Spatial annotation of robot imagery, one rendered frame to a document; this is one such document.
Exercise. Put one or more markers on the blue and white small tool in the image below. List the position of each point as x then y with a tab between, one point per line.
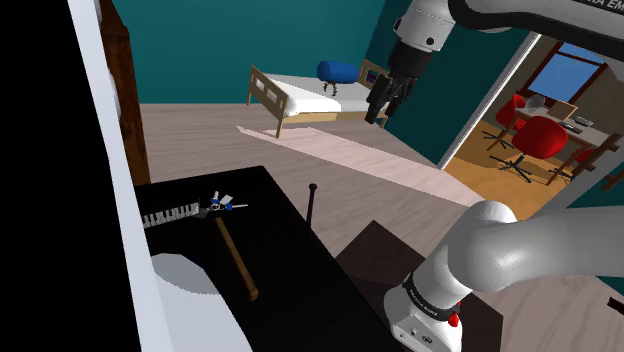
225	202

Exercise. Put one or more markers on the window with brown frame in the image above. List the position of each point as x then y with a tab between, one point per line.
565	73

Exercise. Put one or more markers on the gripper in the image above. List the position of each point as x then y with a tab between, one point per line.
408	61

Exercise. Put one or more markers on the white door frame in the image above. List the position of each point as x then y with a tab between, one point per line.
487	102

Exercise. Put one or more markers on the wooden bed with white mattress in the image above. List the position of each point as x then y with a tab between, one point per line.
312	100

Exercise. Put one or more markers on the red swivel chair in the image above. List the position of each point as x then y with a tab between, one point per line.
509	109
538	136

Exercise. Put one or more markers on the wooden desk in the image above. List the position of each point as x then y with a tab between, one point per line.
585	132

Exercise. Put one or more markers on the blue pillow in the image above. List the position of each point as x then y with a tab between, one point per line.
337	71

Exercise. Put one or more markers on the white rounded object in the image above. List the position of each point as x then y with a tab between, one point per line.
195	317

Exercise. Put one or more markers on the small piano keyboard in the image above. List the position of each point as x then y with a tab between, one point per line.
168	214

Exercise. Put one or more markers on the black desk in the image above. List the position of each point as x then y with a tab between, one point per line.
292	273

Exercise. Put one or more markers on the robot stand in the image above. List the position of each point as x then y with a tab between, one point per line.
375	258

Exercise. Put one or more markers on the brown wooden panel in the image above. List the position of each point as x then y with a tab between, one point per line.
128	107

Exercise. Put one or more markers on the black baseball bat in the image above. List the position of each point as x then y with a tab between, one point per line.
310	207

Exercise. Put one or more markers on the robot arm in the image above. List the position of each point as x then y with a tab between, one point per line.
492	253

